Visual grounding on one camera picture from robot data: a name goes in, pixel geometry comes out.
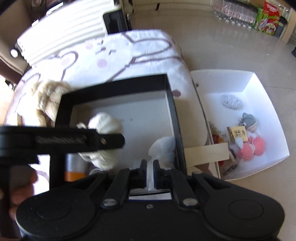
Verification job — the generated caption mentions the beige plush teddy bear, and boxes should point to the beige plush teddy bear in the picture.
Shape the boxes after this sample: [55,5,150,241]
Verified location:
[31,80,72,127]

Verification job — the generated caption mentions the plastic bag roll orange core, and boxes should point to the plastic bag roll orange core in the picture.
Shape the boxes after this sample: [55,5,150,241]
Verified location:
[65,154,89,182]

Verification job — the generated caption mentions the person's left hand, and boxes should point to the person's left hand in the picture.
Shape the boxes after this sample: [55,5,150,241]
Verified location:
[9,165,38,221]

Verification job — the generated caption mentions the black cardboard box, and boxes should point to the black cardboard box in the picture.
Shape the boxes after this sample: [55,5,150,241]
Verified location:
[55,74,187,174]

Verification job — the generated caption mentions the small yellow card box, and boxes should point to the small yellow card box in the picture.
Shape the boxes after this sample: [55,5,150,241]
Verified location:
[227,126,248,143]

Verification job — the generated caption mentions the cartoon bear bed sheet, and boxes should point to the cartoon bear bed sheet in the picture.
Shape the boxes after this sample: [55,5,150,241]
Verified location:
[4,30,208,148]

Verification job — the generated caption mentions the pink crochet toy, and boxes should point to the pink crochet toy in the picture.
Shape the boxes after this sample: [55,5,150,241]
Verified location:
[235,136,265,161]

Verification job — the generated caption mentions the white cardboard tray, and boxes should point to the white cardboard tray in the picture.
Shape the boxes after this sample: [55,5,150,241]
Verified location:
[191,70,290,180]

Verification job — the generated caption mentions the grey yarn ball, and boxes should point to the grey yarn ball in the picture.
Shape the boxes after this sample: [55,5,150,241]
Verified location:
[221,94,242,110]

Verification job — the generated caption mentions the white ribbed suitcase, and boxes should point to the white ribbed suitcase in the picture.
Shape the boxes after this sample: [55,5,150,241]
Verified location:
[10,1,133,65]

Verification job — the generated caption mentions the pack of water bottles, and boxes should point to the pack of water bottles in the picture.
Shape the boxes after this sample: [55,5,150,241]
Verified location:
[213,0,258,29]

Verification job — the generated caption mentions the green red snack box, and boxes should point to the green red snack box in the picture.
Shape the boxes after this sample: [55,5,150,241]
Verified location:
[255,1,280,36]

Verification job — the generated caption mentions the grey plush keychain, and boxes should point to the grey plush keychain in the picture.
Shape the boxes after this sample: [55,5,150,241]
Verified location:
[238,113,258,133]

